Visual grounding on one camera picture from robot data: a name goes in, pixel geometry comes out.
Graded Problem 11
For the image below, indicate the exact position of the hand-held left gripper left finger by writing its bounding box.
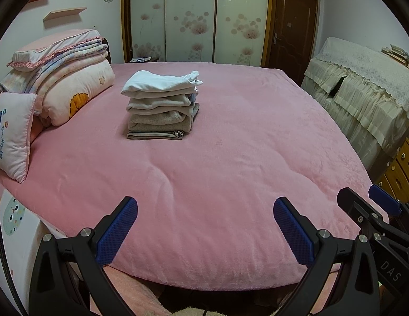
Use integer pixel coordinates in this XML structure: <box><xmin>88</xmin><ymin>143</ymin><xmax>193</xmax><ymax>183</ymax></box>
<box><xmin>28</xmin><ymin>196</ymin><xmax>139</xmax><ymax>316</ymax></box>

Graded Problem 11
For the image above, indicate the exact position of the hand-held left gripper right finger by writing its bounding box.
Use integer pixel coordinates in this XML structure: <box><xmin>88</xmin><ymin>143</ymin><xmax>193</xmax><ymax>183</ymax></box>
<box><xmin>273</xmin><ymin>196</ymin><xmax>380</xmax><ymax>316</ymax></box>

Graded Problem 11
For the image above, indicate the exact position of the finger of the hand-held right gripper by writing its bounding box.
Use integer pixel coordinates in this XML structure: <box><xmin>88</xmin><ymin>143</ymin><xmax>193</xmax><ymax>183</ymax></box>
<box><xmin>337</xmin><ymin>187</ymin><xmax>394</xmax><ymax>241</ymax></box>
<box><xmin>368</xmin><ymin>184</ymin><xmax>409</xmax><ymax>228</ymax></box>

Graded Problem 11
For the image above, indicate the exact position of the white printed sweatshirt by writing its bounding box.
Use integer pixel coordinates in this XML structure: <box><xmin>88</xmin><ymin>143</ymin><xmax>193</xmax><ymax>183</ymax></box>
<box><xmin>121</xmin><ymin>70</ymin><xmax>204</xmax><ymax>98</ymax></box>

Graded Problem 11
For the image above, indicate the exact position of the wooden drawer chest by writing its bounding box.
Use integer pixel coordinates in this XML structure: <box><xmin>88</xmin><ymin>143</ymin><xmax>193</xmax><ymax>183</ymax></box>
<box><xmin>377</xmin><ymin>138</ymin><xmax>409</xmax><ymax>205</ymax></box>

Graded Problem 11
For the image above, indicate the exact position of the pink bed blanket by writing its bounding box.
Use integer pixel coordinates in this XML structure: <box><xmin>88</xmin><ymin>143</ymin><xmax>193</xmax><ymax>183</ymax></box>
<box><xmin>0</xmin><ymin>61</ymin><xmax>389</xmax><ymax>292</ymax></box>

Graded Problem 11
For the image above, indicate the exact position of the grey-brown folded garment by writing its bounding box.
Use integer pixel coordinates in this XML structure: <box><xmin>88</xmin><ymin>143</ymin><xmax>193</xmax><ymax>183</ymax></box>
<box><xmin>126</xmin><ymin>130</ymin><xmax>185</xmax><ymax>140</ymax></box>

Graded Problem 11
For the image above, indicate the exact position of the dotted print bed sheet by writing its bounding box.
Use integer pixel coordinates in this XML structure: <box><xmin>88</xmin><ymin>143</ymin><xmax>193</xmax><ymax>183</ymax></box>
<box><xmin>0</xmin><ymin>184</ymin><xmax>67</xmax><ymax>303</ymax></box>

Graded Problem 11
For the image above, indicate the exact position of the beige fluffy folded garment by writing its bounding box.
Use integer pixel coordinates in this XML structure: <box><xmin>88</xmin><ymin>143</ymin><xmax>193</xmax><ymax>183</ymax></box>
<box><xmin>127</xmin><ymin>108</ymin><xmax>196</xmax><ymax>133</ymax></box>

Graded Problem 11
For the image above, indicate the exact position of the lace-covered beige furniture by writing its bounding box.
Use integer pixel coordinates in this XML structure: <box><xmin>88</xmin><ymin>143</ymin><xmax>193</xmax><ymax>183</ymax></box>
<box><xmin>301</xmin><ymin>36</ymin><xmax>409</xmax><ymax>178</ymax></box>

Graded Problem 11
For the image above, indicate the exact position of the pink printed cushion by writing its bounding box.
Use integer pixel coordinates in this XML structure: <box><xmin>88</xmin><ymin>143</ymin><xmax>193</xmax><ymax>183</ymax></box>
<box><xmin>0</xmin><ymin>92</ymin><xmax>38</xmax><ymax>184</ymax></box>

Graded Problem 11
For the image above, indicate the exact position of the blue striped folded garment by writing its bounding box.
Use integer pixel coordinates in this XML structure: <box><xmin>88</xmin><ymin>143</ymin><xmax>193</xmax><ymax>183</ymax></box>
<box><xmin>188</xmin><ymin>94</ymin><xmax>200</xmax><ymax>119</ymax></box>

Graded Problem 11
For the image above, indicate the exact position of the stack of books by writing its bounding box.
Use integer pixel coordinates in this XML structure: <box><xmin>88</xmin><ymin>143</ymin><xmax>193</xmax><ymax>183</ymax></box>
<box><xmin>381</xmin><ymin>44</ymin><xmax>409</xmax><ymax>68</ymax></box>

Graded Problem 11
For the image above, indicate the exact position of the pink flower print quilt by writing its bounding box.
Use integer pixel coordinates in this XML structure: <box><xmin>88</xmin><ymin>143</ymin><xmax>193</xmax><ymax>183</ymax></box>
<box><xmin>35</xmin><ymin>59</ymin><xmax>114</xmax><ymax>127</ymax></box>

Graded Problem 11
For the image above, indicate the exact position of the pastel striped folded blanket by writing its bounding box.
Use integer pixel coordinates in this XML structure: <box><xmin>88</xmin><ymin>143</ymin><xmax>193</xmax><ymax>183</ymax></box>
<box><xmin>0</xmin><ymin>39</ymin><xmax>109</xmax><ymax>94</ymax></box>

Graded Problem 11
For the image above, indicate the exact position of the brown wooden door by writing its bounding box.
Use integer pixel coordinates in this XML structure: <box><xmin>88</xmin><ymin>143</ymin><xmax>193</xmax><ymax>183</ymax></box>
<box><xmin>265</xmin><ymin>0</ymin><xmax>319</xmax><ymax>70</ymax></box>

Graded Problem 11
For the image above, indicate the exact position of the floral sliding door wardrobe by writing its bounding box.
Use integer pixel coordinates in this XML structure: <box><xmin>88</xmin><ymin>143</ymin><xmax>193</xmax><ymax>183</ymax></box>
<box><xmin>121</xmin><ymin>0</ymin><xmax>274</xmax><ymax>66</ymax></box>

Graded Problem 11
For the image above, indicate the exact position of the pink wall shelf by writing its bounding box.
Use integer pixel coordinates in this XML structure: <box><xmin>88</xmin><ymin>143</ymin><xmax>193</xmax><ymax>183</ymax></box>
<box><xmin>43</xmin><ymin>7</ymin><xmax>87</xmax><ymax>23</ymax></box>

